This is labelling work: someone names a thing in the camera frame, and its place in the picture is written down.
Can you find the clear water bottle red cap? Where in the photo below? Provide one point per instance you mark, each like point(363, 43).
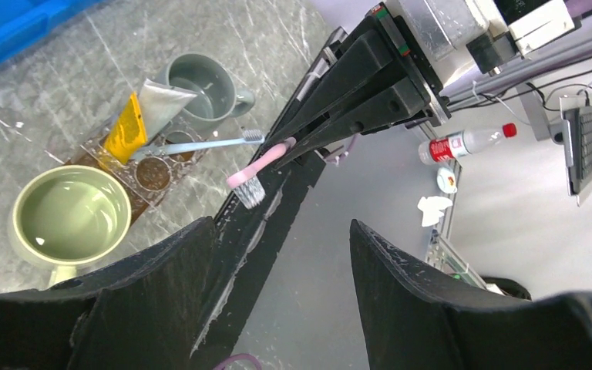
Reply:
point(464, 143)

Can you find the light green ceramic mug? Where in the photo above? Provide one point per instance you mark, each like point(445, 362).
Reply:
point(68, 218)

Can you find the crumpled white tissue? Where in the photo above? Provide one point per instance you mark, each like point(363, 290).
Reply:
point(432, 209)

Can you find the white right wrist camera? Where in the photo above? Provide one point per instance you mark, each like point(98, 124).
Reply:
point(517, 28)

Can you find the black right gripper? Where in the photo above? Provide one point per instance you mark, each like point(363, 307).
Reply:
point(395, 74)

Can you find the brown oval wooden tray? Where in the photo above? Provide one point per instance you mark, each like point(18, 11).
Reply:
point(147, 181)

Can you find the white toothpaste tube green cap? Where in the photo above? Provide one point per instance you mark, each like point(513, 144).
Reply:
point(159, 103)

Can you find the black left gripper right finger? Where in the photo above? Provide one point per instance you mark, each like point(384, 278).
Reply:
point(416, 317)

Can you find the blue left storage bin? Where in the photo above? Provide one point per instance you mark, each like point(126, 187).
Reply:
point(24, 22)

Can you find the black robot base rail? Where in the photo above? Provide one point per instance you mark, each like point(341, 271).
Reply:
point(246, 245)

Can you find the clear glass toothbrush holder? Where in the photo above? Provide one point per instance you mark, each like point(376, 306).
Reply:
point(95, 140)

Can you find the black computer keyboard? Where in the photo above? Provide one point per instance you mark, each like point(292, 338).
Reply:
point(576, 114)

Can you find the yellow orange tube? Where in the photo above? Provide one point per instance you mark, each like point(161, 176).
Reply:
point(128, 133)

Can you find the grey ceramic mug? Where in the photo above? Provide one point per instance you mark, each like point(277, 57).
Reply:
point(217, 97)

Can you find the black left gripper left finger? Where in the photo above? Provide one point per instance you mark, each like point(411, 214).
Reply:
point(142, 312)

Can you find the grey toothbrush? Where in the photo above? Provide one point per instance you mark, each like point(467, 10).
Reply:
point(251, 137)

